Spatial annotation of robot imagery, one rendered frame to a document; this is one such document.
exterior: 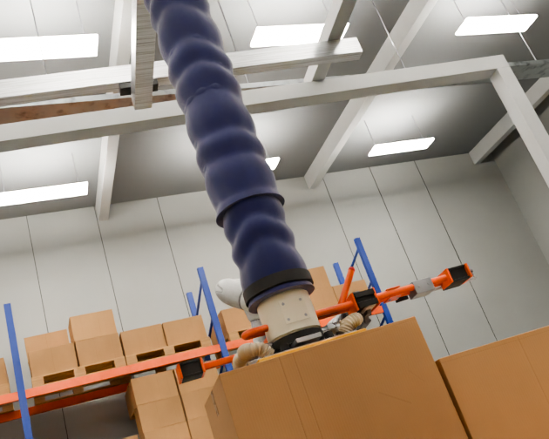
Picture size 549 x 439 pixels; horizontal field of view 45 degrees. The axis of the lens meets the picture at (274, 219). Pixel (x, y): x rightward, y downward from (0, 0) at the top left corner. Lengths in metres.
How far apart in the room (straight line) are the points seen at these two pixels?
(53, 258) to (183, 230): 2.22
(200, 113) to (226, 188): 0.29
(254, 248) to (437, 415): 0.72
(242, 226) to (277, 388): 0.55
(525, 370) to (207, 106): 1.30
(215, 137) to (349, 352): 0.84
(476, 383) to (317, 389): 0.47
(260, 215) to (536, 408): 0.98
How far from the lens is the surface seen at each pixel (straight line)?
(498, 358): 2.08
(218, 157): 2.20
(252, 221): 2.08
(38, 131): 4.27
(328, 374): 1.85
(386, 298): 2.21
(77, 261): 11.32
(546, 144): 5.16
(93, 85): 3.92
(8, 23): 8.04
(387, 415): 1.88
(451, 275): 2.29
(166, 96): 6.69
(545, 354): 2.16
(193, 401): 9.40
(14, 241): 11.50
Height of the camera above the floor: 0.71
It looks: 22 degrees up
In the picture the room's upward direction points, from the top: 19 degrees counter-clockwise
